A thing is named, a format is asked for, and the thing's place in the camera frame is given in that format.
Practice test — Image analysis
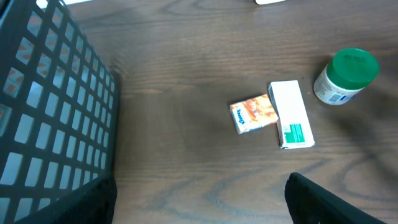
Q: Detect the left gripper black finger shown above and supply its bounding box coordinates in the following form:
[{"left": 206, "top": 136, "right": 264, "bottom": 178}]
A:
[{"left": 284, "top": 172, "right": 384, "bottom": 224}]

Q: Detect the white green medicine box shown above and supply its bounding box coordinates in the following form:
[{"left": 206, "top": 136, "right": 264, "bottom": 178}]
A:
[{"left": 268, "top": 80, "right": 315, "bottom": 149}]

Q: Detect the orange tissue pack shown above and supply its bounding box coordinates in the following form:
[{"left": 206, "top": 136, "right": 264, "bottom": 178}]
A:
[{"left": 229, "top": 94, "right": 279, "bottom": 134}]

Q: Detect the green lid white jar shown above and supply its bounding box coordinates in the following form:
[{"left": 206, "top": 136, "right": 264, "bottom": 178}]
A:
[{"left": 313, "top": 48, "right": 380, "bottom": 105}]

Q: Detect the white barcode scanner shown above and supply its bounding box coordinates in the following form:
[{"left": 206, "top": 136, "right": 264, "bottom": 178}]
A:
[{"left": 254, "top": 0, "right": 286, "bottom": 6}]

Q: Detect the grey plastic mesh basket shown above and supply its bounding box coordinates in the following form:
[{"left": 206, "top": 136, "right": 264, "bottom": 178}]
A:
[{"left": 1, "top": 1, "right": 119, "bottom": 223}]

